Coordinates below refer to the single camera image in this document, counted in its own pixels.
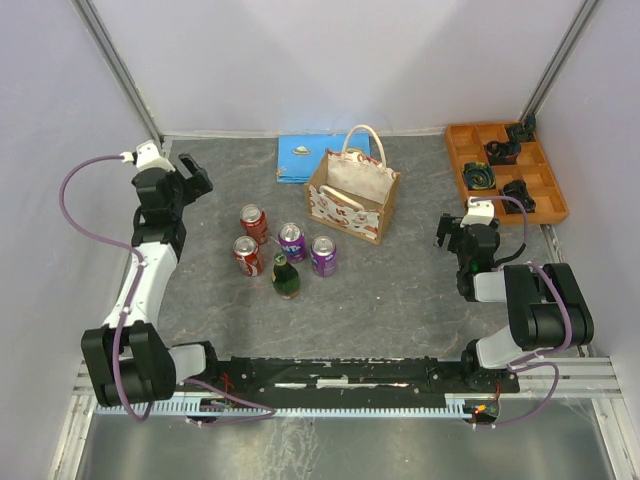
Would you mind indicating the aluminium frame rail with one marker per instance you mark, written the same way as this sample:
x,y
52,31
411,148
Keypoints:
x,y
577,377

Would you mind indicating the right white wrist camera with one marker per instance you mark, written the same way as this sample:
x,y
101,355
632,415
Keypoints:
x,y
479,211

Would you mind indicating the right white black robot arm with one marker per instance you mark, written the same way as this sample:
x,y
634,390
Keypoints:
x,y
546,310

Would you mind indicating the patterned canvas tote bag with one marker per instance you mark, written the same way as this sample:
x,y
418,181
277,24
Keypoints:
x,y
353,192

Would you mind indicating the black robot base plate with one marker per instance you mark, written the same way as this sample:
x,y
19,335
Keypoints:
x,y
355,383

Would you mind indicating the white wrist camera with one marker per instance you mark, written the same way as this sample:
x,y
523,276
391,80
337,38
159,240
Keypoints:
x,y
147,156
479,211

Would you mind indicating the rolled dark sock left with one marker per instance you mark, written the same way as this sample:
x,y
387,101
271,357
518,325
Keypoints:
x,y
478,176

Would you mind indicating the red soda can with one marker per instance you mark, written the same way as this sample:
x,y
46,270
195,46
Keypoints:
x,y
248,255
254,221

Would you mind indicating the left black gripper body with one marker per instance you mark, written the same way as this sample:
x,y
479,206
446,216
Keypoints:
x,y
188,189

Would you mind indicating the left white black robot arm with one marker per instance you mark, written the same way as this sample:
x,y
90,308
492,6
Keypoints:
x,y
127,361

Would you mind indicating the blue printed folded cloth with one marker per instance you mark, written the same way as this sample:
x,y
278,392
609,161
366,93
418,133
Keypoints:
x,y
300,155

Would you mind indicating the purple soda can front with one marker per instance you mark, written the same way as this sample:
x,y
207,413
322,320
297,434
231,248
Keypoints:
x,y
292,240

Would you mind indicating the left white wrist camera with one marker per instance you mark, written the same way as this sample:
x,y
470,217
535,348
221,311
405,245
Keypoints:
x,y
147,156

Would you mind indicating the rolled dark sock top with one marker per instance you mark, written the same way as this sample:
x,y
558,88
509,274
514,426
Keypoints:
x,y
523,131

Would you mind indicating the blue slotted cable duct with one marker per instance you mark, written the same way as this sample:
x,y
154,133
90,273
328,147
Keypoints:
x,y
196,406

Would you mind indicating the rolled dark sock middle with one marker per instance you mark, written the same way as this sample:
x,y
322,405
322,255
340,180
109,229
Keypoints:
x,y
502,153

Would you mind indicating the dark green glass bottle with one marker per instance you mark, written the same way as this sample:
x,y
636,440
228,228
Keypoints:
x,y
285,278

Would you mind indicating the purple soda can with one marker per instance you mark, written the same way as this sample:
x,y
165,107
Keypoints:
x,y
323,252
292,240

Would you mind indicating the rolled dark sock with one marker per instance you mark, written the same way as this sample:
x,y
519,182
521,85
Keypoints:
x,y
478,176
517,189
502,153
523,131

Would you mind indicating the rolled dark sock bottom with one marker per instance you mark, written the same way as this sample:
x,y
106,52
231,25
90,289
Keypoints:
x,y
517,189

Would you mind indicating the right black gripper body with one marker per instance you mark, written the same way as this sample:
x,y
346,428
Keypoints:
x,y
455,242

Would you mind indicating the orange compartment tray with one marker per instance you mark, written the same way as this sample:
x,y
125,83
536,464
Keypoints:
x,y
466,144

